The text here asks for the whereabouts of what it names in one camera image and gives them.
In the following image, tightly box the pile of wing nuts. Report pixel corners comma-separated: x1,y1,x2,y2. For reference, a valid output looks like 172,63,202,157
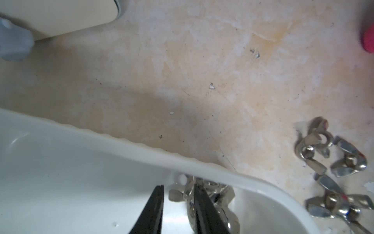
168,175,241,234

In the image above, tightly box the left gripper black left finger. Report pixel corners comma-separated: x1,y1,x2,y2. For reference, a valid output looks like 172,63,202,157
129,185,165,234

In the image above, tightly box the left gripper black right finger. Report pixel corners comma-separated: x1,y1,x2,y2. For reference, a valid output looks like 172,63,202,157
194,184,229,234

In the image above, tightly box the silver wing nut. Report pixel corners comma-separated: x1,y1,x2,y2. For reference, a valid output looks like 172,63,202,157
305,175,374,219
336,206,371,234
308,117,334,159
295,133,327,175
331,136,368,177

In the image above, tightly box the white storage tray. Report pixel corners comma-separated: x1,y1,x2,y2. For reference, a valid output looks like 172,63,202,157
1,109,319,234

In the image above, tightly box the pink white striped plush toy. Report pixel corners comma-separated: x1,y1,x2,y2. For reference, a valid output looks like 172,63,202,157
362,24,374,53

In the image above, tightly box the pale blue drawer box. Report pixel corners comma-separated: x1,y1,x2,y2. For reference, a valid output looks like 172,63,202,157
1,0,127,61

